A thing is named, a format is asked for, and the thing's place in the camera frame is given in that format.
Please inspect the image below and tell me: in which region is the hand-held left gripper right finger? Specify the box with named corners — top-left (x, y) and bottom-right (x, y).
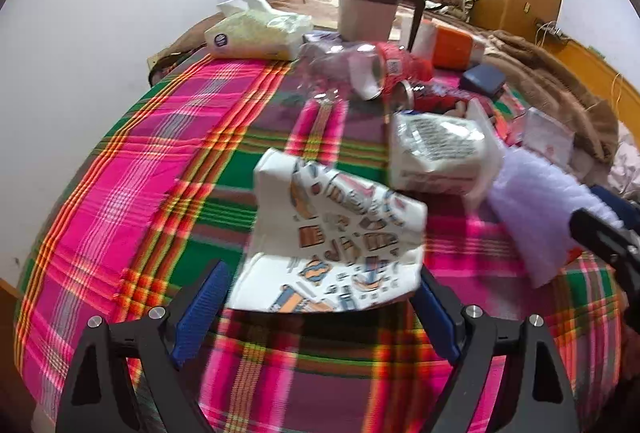
top-left (411, 265), bottom-right (581, 433)

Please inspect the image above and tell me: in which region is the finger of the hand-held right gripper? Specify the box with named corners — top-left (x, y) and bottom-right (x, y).
top-left (569, 208), bottom-right (640, 309)
top-left (590, 186), bottom-right (640, 231)

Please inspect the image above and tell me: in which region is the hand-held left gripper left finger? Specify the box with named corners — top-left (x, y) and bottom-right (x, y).
top-left (55, 259), bottom-right (232, 433)

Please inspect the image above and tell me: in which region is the white fluffy cloth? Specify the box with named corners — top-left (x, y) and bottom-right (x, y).
top-left (486, 147), bottom-right (623, 290)

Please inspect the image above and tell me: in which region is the patterned white paper bag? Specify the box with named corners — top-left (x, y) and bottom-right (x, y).
top-left (229, 147), bottom-right (429, 314)

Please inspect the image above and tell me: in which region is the clear plastic bottle red label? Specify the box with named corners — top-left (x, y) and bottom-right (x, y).
top-left (297, 39), bottom-right (436, 104)

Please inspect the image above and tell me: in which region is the white pink packet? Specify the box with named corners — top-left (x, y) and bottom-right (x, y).
top-left (519, 107), bottom-right (577, 164)

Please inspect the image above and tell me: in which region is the orange wooden headboard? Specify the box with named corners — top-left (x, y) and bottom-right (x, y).
top-left (544, 32), bottom-right (640, 124)

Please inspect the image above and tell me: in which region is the brown fleece blanket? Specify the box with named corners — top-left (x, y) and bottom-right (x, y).
top-left (149, 0), bottom-right (623, 174)

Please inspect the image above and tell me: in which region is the colourful plaid cloth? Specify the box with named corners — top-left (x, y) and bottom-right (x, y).
top-left (12, 50), bottom-right (627, 433)

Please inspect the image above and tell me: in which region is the white tissue packet clear wrap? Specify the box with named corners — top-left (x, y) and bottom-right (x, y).
top-left (389, 112), bottom-right (505, 196)

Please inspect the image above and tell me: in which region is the dark blue glasses case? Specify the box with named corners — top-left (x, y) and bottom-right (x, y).
top-left (459, 64), bottom-right (507, 94)

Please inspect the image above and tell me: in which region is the small red box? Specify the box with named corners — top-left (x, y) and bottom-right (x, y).
top-left (415, 94), bottom-right (469, 114)

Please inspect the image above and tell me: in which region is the orange and white box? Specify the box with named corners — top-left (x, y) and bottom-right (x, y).
top-left (411, 19), bottom-right (487, 72)

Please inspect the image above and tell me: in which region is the pale green tissue pack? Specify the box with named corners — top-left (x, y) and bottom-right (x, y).
top-left (204, 0), bottom-right (314, 62)

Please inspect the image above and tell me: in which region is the brown beige lidded mug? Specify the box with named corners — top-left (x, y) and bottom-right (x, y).
top-left (336, 0), bottom-right (427, 52)

